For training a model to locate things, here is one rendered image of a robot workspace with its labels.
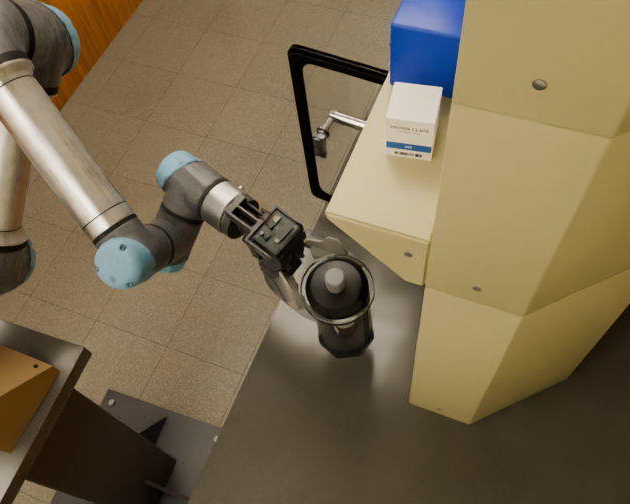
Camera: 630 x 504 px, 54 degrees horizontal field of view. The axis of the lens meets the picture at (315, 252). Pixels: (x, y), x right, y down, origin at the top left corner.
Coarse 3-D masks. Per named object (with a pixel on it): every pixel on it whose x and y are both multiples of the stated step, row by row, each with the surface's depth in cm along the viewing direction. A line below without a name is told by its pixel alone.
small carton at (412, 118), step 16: (400, 96) 64; (416, 96) 64; (432, 96) 63; (400, 112) 63; (416, 112) 62; (432, 112) 62; (400, 128) 63; (416, 128) 63; (432, 128) 62; (400, 144) 66; (416, 144) 65; (432, 144) 64
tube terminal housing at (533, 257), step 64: (448, 128) 47; (512, 128) 44; (448, 192) 54; (512, 192) 50; (576, 192) 47; (448, 256) 63; (512, 256) 58; (576, 256) 58; (448, 320) 75; (512, 320) 69; (576, 320) 78; (448, 384) 95; (512, 384) 95
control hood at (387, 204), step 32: (384, 96) 72; (384, 128) 70; (352, 160) 68; (384, 160) 67; (416, 160) 67; (352, 192) 66; (384, 192) 65; (416, 192) 65; (352, 224) 64; (384, 224) 63; (416, 224) 63; (384, 256) 68; (416, 256) 65
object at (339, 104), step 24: (312, 72) 97; (336, 72) 95; (384, 72) 90; (312, 96) 102; (336, 96) 99; (360, 96) 97; (312, 120) 108; (336, 120) 105; (360, 120) 101; (336, 144) 110; (336, 168) 117
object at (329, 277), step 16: (320, 272) 90; (336, 272) 86; (352, 272) 89; (320, 288) 89; (336, 288) 86; (352, 288) 88; (368, 288) 89; (320, 304) 88; (336, 304) 87; (352, 304) 87
